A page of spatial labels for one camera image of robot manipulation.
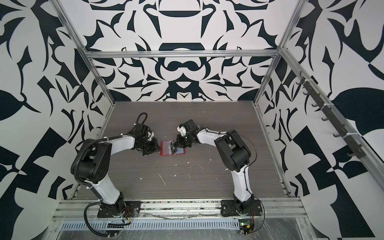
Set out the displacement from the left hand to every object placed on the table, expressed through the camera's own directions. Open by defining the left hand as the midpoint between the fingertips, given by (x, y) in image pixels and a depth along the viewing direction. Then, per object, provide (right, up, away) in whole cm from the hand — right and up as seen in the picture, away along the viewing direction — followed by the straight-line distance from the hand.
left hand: (162, 146), depth 94 cm
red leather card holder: (+2, -2, 0) cm, 3 cm away
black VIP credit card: (+7, 0, -2) cm, 8 cm away
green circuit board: (+44, -33, -23) cm, 60 cm away
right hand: (+8, +1, -2) cm, 8 cm away
